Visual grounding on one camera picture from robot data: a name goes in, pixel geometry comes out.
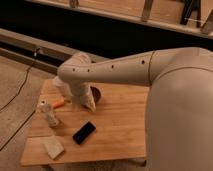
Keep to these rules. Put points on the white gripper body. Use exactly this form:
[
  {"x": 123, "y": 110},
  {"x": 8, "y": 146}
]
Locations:
[{"x": 82, "y": 95}]

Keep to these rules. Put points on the black eraser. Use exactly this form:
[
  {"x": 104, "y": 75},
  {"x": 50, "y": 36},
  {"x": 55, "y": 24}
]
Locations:
[{"x": 82, "y": 134}]

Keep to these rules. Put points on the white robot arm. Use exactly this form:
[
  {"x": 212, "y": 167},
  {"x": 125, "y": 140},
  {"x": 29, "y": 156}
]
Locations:
[{"x": 179, "y": 108}]

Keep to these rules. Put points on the white sponge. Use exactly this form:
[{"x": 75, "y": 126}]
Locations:
[{"x": 53, "y": 146}]

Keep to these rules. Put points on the dark red bowl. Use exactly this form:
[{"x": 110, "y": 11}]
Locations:
[{"x": 96, "y": 94}]

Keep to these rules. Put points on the orange marker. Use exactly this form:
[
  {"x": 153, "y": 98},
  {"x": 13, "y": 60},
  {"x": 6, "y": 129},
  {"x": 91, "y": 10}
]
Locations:
[{"x": 58, "y": 103}]

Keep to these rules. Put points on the white plastic bottle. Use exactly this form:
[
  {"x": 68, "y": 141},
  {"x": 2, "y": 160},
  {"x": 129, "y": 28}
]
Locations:
[{"x": 48, "y": 112}]

